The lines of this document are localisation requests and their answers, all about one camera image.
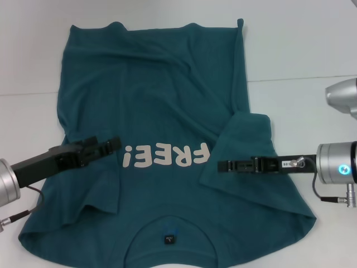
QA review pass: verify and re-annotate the teal FREE print T-shirt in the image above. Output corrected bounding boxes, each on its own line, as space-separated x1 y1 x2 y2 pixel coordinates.
18 18 317 268

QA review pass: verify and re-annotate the left arm plug cable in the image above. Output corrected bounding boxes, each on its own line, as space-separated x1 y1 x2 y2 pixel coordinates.
0 185 45 234

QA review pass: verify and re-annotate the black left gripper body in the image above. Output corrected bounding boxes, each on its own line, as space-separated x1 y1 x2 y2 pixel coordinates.
11 142 86 188

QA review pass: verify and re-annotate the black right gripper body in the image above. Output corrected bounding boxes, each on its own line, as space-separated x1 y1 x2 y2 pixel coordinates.
255 153 319 176

